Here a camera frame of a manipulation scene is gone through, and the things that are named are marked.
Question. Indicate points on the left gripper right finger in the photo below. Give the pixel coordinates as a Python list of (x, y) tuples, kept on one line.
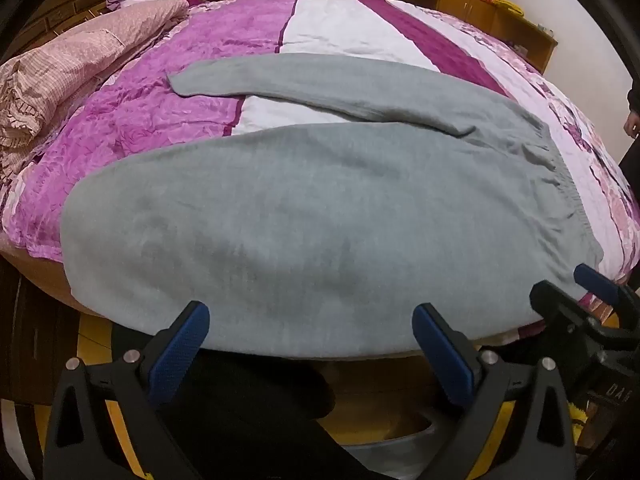
[(514, 418)]

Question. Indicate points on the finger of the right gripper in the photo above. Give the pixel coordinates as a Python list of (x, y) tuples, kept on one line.
[(597, 282), (560, 312)]

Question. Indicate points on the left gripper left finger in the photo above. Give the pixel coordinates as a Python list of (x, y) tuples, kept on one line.
[(81, 440)]

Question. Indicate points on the grey fleece pants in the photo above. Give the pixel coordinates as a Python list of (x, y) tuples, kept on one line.
[(319, 240)]

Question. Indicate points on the yellow object on cabinet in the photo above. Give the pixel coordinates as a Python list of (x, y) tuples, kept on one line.
[(509, 6)]

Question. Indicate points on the purple striped bedspread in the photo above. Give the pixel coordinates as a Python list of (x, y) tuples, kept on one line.
[(131, 109)]

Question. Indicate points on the pink folded quilt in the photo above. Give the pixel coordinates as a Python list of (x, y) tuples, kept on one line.
[(36, 82)]

